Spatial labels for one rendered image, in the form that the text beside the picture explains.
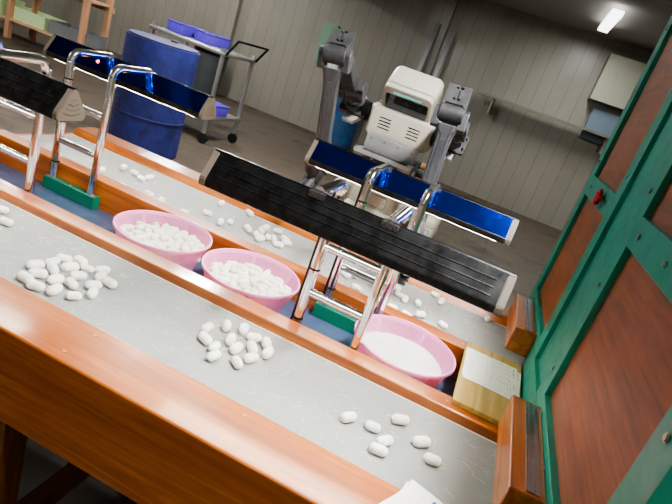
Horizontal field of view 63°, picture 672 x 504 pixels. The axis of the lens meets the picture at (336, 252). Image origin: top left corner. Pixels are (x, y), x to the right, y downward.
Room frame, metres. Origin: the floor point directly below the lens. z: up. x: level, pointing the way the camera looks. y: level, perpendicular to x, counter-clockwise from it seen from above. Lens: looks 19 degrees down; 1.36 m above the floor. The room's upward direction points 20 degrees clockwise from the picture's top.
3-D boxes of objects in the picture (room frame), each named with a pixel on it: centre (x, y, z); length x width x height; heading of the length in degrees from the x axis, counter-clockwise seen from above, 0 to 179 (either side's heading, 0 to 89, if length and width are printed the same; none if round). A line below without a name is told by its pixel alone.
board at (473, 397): (1.18, -0.45, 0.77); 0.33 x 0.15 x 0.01; 167
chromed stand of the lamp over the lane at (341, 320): (1.46, -0.11, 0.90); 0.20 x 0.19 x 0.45; 77
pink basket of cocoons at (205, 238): (1.39, 0.46, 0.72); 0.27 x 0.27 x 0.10
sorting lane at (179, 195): (1.69, 0.28, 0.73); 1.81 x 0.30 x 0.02; 77
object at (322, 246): (1.07, -0.02, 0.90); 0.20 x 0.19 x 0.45; 77
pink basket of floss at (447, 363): (1.23, -0.24, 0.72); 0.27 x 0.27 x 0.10
